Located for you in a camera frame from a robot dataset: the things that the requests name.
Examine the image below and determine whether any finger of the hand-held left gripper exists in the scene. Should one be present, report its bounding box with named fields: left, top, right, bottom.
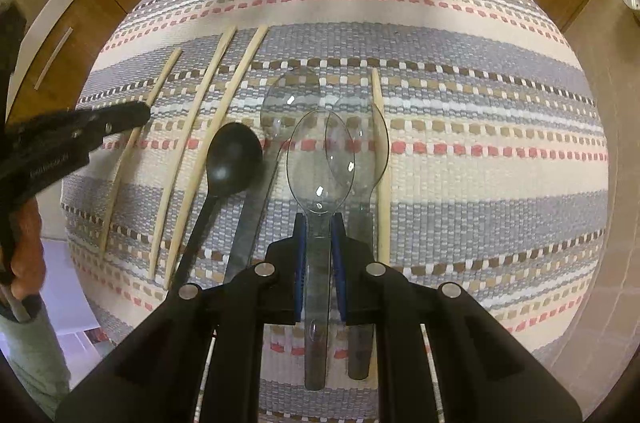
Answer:
left=75, top=100, right=152, bottom=145

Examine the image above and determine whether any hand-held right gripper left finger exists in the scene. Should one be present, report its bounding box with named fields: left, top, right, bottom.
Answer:
left=55, top=213, right=307, bottom=423

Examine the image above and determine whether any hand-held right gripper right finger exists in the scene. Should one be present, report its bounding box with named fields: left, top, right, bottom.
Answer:
left=331, top=212, right=583, bottom=423

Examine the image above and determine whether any wooden chopstick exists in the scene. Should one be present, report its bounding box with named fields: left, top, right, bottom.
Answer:
left=164, top=24, right=269, bottom=290
left=370, top=68, right=392, bottom=265
left=99, top=48, right=183, bottom=256
left=149, top=26, right=237, bottom=276

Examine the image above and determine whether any clear plastic spoon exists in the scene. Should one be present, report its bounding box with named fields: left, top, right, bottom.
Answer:
left=325, top=96, right=391, bottom=380
left=286, top=109, right=357, bottom=391
left=223, top=67, right=322, bottom=284

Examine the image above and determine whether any black plastic spoon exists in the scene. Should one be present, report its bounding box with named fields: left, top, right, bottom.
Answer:
left=174, top=122, right=264, bottom=291

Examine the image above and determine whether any person's left hand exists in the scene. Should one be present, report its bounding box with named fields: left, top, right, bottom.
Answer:
left=9, top=198, right=47, bottom=302

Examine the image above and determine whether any striped woven mat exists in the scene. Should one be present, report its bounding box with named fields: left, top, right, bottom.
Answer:
left=60, top=0, right=610, bottom=423

